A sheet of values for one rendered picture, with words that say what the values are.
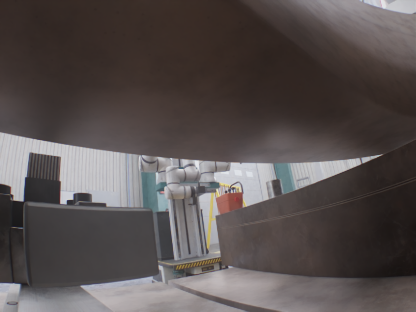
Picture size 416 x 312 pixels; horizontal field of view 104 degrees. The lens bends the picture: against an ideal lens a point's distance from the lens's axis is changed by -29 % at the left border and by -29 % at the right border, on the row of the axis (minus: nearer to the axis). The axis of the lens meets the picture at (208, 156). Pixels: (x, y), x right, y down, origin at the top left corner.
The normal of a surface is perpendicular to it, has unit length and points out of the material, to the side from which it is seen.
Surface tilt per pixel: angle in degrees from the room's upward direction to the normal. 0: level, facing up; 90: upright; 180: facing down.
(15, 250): 90
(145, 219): 90
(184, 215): 90
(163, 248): 90
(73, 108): 180
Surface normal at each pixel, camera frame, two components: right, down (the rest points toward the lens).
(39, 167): 0.69, -0.32
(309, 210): -0.92, 0.00
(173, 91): 0.13, 0.94
